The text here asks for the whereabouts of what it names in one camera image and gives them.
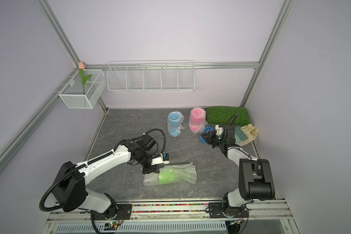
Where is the blue tape dispenser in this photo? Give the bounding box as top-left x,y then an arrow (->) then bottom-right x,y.
199,126 -> 214,144

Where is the bubble wrap sheet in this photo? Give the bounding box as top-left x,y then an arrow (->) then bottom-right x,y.
143,162 -> 198,186
188,107 -> 207,134
167,111 -> 185,137

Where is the pink plastic wine glass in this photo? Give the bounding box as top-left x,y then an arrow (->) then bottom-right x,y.
190,109 -> 206,131

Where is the green plastic wine glass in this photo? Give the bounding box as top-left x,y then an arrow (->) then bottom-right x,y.
159,169 -> 182,185

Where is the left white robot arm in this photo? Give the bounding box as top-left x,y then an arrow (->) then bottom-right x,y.
39,129 -> 169,217

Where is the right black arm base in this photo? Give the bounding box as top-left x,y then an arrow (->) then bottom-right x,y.
205,202 -> 249,218

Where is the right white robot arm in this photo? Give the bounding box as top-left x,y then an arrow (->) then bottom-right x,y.
201,114 -> 276,208

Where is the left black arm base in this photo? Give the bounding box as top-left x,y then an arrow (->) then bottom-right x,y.
92,203 -> 133,221

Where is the green dustpan brush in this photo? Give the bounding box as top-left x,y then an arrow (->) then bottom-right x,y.
235,126 -> 248,143

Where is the green artificial grass mat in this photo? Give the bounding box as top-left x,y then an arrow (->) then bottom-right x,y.
205,106 -> 251,127

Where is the beige cloth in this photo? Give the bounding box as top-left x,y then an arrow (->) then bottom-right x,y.
239,123 -> 258,147

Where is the artificial pink tulip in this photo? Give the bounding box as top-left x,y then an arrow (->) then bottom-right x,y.
78,61 -> 92,95

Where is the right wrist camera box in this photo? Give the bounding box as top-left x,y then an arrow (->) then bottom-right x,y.
215,125 -> 224,136

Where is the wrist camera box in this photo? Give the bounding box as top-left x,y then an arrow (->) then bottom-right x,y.
215,125 -> 224,136
151,153 -> 170,165

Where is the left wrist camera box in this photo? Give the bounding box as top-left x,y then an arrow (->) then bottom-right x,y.
151,153 -> 170,165

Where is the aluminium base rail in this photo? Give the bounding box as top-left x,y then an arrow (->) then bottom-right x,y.
42,198 -> 299,234

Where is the white wire wall shelf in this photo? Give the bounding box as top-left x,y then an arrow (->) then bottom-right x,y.
107,60 -> 196,92

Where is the white slotted cable duct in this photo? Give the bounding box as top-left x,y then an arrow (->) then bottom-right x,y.
53,221 -> 227,234

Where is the white mesh wall basket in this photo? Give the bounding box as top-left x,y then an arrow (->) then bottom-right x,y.
59,69 -> 107,109

